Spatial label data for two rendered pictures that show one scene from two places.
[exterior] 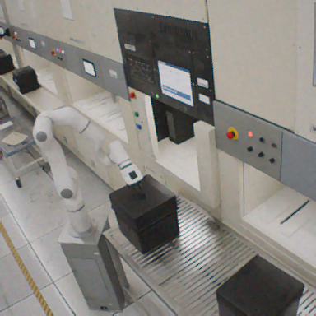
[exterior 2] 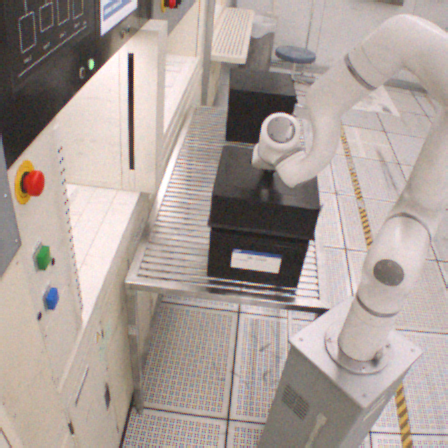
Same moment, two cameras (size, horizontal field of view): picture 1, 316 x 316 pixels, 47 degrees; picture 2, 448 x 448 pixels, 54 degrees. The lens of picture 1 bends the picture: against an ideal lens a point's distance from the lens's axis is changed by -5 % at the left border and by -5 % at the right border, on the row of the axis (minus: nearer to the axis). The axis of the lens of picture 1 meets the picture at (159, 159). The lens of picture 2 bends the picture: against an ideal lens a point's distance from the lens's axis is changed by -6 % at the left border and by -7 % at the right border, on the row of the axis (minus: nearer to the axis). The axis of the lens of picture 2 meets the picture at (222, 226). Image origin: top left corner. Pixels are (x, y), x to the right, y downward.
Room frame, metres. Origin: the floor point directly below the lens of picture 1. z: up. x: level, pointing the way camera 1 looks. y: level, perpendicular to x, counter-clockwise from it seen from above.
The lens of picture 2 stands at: (2.74, 0.65, 1.74)
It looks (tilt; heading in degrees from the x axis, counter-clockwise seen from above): 38 degrees down; 212
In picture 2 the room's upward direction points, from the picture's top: 6 degrees clockwise
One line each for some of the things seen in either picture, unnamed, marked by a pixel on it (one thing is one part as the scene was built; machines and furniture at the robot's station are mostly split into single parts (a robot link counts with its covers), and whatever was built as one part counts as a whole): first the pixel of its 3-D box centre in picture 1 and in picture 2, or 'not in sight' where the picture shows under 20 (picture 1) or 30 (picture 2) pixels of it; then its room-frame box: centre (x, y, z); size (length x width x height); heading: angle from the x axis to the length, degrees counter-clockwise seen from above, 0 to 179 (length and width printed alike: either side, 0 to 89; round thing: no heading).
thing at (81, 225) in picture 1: (79, 216); (368, 323); (1.84, 0.56, 0.85); 0.19 x 0.19 x 0.18
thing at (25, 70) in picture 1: (25, 79); not in sight; (4.49, 1.48, 0.93); 0.30 x 0.28 x 0.26; 28
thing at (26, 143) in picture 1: (18, 147); not in sight; (4.03, 1.70, 0.24); 0.97 x 0.52 x 0.48; 33
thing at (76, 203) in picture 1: (70, 188); (390, 271); (1.87, 0.56, 1.07); 0.19 x 0.12 x 0.24; 4
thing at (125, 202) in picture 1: (142, 199); (266, 184); (1.71, 0.13, 1.02); 0.29 x 0.29 x 0.13; 30
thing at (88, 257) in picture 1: (97, 265); (324, 416); (1.84, 0.56, 0.38); 0.28 x 0.28 x 0.76; 76
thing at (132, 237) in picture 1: (147, 221); (258, 232); (1.71, 0.13, 0.85); 0.28 x 0.28 x 0.17; 30
